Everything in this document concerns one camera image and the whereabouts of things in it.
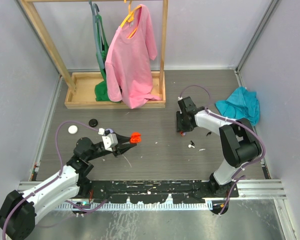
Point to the grey-blue hanger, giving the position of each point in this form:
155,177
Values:
96,32

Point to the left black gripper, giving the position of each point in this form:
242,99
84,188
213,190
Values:
120,148

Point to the teal cloth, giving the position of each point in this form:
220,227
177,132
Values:
240,104

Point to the yellow hanger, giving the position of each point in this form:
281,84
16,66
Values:
130,18

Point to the pink t-shirt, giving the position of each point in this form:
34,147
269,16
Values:
128,62

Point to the orange earbud charging case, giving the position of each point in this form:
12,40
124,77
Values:
135,138

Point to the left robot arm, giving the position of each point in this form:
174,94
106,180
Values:
22,211

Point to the white slotted cable duct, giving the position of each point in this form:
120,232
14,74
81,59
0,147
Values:
168,205

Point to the wooden clothes rack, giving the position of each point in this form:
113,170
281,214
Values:
81,85

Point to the green garment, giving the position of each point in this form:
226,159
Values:
101,90

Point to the black earbud charging case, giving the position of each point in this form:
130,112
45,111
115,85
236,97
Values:
93,123

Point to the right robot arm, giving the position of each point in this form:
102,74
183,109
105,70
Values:
239,143

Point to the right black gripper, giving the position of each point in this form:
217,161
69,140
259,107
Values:
180,127

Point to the white earbud charging case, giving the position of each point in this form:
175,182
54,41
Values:
73,129

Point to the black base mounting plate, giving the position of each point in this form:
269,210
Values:
154,191

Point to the purple earbud charging case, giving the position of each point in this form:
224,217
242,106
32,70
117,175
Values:
110,130

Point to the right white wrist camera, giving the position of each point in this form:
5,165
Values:
181,104

